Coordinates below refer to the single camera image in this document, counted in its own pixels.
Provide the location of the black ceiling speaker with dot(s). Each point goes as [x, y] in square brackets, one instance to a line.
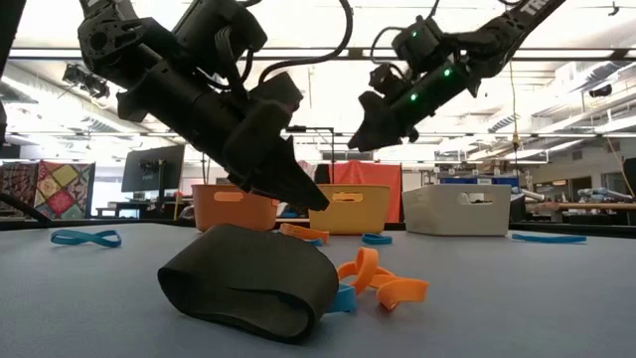
[601, 91]

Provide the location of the grey rolled mat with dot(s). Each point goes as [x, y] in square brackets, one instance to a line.
[606, 194]

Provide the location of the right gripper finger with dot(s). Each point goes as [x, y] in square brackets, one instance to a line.
[372, 124]

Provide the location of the red cloth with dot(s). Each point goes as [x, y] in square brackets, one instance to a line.
[372, 171]

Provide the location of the orange plastic basket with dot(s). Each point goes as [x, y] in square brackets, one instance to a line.
[223, 214]

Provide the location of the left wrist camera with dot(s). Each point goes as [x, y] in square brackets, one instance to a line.
[278, 92]

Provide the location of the black ceiling spotlight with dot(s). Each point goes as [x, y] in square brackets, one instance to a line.
[84, 79]

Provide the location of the wide black rubber band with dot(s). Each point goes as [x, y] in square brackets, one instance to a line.
[243, 273]

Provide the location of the blue table mat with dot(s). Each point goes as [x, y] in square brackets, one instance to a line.
[497, 308]

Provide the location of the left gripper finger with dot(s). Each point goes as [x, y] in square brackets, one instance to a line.
[288, 184]

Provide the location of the black aluminium table frame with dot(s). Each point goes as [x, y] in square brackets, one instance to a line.
[571, 230]

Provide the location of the black rack frame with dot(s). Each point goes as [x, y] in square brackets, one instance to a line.
[318, 129]

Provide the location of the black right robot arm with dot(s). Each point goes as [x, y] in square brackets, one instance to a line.
[497, 35]

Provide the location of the colourful patchwork quilt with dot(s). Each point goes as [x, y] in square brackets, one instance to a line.
[59, 189]

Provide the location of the blue bin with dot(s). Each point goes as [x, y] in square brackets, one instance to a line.
[457, 180]

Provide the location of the wooden bench top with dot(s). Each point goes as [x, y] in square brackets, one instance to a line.
[596, 205]

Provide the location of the black monitor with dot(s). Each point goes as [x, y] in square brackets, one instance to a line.
[154, 166]

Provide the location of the orange rubber band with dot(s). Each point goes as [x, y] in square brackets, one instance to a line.
[303, 232]
[402, 291]

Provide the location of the white plastic basket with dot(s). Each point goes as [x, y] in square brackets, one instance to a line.
[447, 219]

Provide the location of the yellow plastic basket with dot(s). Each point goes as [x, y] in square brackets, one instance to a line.
[358, 216]

